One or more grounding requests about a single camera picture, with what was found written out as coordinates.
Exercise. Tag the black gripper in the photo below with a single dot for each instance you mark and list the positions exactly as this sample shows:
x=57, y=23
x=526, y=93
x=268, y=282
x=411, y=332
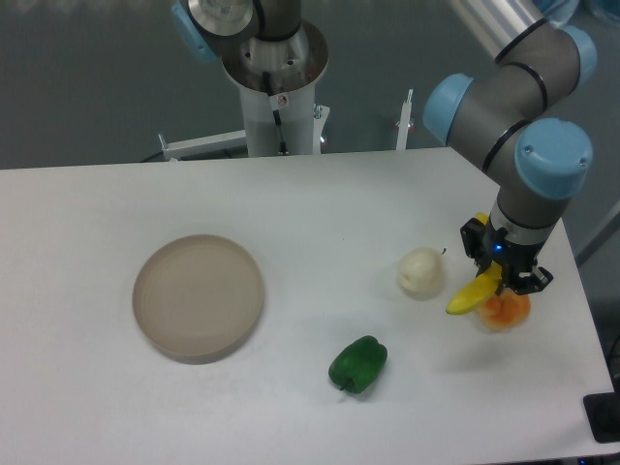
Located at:
x=517, y=262

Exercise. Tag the yellow banana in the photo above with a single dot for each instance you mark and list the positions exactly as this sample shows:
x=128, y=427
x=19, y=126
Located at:
x=478, y=291

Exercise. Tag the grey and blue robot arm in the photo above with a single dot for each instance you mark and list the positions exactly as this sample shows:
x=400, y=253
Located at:
x=499, y=125

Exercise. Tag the peeled orange tangerine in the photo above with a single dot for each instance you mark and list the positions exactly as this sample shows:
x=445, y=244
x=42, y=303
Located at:
x=505, y=310

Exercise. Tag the white pear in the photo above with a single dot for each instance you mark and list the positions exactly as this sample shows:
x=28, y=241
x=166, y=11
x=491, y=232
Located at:
x=421, y=273

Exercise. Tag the black device at table edge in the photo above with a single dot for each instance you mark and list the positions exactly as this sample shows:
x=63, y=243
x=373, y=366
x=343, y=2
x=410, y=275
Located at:
x=602, y=411

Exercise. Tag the green bell pepper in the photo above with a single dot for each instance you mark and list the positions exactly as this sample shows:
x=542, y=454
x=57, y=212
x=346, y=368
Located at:
x=359, y=365

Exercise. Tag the beige round plate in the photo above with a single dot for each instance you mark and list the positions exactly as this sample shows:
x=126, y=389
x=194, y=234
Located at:
x=198, y=298

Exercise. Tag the white upright metal bracket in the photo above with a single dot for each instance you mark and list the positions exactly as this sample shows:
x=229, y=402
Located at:
x=405, y=123

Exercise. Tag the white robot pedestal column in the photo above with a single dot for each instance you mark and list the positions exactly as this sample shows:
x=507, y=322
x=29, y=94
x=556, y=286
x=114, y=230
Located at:
x=277, y=90

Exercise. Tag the white metal frame bracket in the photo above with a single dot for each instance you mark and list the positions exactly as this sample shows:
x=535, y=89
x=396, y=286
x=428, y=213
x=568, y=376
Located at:
x=192, y=148

